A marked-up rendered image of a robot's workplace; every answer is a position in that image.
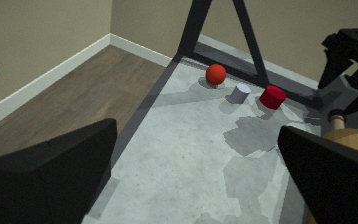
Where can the tan cardboard roll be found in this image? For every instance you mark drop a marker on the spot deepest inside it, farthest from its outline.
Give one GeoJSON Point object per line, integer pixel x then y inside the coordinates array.
{"type": "Point", "coordinates": [347, 137]}

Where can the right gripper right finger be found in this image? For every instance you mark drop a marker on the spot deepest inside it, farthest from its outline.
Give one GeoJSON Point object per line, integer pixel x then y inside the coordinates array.
{"type": "Point", "coordinates": [325, 173]}

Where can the tan cylindrical bar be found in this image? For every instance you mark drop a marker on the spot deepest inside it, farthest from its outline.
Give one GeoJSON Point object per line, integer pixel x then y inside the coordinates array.
{"type": "Point", "coordinates": [337, 119]}

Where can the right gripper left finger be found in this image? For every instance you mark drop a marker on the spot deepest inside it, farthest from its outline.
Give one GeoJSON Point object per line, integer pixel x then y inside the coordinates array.
{"type": "Point", "coordinates": [54, 182]}

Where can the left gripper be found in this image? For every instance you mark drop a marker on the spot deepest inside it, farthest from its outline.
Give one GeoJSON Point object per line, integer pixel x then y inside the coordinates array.
{"type": "Point", "coordinates": [335, 66]}

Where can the grey cylinder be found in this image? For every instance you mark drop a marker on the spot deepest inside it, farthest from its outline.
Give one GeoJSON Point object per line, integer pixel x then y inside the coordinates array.
{"type": "Point", "coordinates": [240, 93]}

